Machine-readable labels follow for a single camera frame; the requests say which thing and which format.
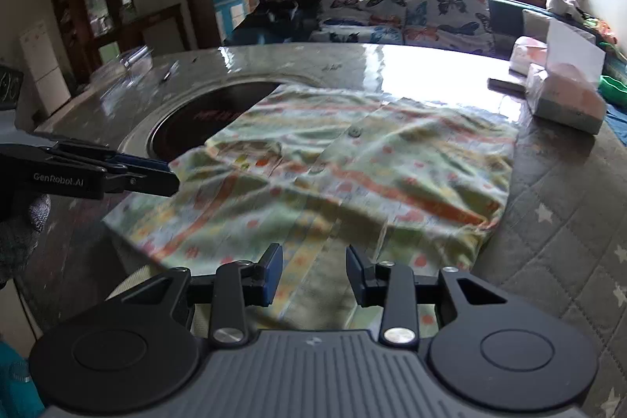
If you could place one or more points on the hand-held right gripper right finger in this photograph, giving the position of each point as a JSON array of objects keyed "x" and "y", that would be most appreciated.
[{"x": 356, "y": 276}]

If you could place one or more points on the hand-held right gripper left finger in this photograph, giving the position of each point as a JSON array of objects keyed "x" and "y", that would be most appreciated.
[{"x": 270, "y": 273}]

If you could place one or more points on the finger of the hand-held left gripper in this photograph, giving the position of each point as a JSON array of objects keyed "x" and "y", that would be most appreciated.
[
  {"x": 142, "y": 162},
  {"x": 147, "y": 185}
]

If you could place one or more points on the pastel printed children's jacket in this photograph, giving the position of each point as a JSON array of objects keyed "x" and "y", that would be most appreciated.
[{"x": 352, "y": 173}]

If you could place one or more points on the person's left hand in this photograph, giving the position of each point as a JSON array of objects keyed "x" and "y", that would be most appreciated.
[{"x": 24, "y": 241}]

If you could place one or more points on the black round induction cooktop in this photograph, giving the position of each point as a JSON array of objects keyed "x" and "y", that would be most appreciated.
[{"x": 196, "y": 119}]

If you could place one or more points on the black marker pen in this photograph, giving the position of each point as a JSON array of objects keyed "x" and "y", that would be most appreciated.
[{"x": 170, "y": 71}]

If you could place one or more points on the clear plastic clamshell container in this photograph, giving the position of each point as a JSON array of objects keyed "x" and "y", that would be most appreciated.
[{"x": 122, "y": 65}]

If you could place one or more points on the dark patterned object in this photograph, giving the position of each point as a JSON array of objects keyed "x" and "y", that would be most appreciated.
[{"x": 11, "y": 87}]

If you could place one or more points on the white refrigerator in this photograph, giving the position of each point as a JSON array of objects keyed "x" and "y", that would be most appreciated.
[{"x": 46, "y": 65}]

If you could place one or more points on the wooden framed panel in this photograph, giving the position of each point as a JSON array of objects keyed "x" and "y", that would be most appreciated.
[{"x": 164, "y": 31}]

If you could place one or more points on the blue and white cabinet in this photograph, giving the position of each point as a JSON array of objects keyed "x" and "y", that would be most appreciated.
[{"x": 232, "y": 11}]

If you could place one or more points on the black bag on sofa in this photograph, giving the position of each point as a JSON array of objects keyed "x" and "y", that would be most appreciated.
[{"x": 279, "y": 14}]

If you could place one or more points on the teal object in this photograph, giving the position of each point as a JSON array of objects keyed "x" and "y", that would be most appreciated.
[{"x": 17, "y": 379}]

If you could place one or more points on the flat grey device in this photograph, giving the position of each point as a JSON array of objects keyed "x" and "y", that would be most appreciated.
[{"x": 504, "y": 86}]

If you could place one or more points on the butterfly print pillow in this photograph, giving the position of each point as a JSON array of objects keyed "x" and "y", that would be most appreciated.
[
  {"x": 441, "y": 16},
  {"x": 352, "y": 14}
]

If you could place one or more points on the open pink tissue pack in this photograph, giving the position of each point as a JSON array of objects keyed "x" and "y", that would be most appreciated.
[{"x": 563, "y": 99}]

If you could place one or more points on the teal corner sofa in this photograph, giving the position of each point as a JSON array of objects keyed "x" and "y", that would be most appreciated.
[{"x": 504, "y": 16}]

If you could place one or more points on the blue sofa sheet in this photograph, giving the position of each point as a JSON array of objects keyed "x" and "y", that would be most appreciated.
[{"x": 617, "y": 117}]

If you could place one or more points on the plain grey pillow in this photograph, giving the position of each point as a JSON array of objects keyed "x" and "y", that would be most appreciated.
[{"x": 535, "y": 24}]

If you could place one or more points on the green plastic bowl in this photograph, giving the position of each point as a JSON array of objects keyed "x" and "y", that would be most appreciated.
[{"x": 615, "y": 90}]

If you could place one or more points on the white plush toy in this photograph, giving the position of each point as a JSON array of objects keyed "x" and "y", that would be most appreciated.
[{"x": 563, "y": 4}]

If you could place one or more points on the pink and green plush toy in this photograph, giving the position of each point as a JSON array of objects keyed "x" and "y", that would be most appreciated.
[{"x": 600, "y": 28}]

